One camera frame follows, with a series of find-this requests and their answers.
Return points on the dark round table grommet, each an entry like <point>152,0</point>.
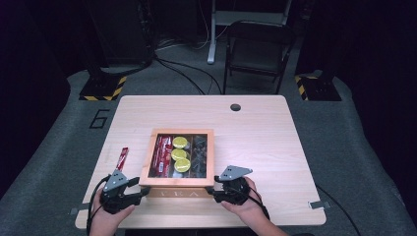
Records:
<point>235,107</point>

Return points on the pale round capsule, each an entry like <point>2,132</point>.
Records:
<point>177,174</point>

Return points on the black cabinet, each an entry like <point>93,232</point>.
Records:
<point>121,32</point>

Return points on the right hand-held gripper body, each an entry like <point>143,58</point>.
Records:
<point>236,190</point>

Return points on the grey tape piece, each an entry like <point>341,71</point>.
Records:
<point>78,209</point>
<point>318,205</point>

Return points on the bunch of red packets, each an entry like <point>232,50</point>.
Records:
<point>161,154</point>

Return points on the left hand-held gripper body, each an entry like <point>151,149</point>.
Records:
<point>116,193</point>

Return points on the person's right hand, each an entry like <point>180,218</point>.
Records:
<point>252,208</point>

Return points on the wooden box with glass lid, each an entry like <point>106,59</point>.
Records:
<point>178,182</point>

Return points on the pile of dark packets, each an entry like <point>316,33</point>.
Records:
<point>199,154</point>

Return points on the black folding chair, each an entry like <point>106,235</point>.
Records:
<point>257,49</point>

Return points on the black yellow striped stand base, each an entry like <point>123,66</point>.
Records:
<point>319,88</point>
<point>101,88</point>

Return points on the yellow round capsule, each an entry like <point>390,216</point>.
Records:
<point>178,154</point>
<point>182,165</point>
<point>180,142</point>

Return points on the white desk frame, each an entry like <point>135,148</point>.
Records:
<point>212,39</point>

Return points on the person's left hand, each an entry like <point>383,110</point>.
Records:
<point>105,218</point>

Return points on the red stick packet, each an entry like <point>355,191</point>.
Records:
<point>123,159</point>

